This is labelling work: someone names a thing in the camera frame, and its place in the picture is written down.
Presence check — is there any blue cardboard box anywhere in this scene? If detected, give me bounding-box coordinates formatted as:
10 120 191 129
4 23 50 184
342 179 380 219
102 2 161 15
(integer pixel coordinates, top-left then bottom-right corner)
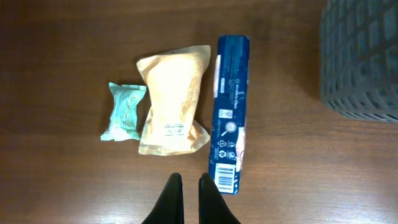
207 34 251 195

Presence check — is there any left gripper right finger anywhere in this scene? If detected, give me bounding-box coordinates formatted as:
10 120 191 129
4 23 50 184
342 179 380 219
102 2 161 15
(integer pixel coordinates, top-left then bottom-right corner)
198 173 240 224

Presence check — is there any tan paper pouch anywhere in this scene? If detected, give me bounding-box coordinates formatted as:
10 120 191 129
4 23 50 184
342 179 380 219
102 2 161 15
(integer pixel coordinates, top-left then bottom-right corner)
136 45 211 156

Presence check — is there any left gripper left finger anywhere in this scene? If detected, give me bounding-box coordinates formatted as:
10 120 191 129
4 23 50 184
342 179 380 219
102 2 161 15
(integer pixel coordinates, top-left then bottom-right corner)
142 173 184 224

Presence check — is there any grey plastic basket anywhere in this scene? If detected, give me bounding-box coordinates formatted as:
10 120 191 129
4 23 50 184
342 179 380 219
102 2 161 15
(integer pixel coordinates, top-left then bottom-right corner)
320 0 397 123

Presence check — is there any teal snack packet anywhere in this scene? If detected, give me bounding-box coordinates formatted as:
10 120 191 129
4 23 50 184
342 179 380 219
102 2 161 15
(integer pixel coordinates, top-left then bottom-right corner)
100 82 147 141

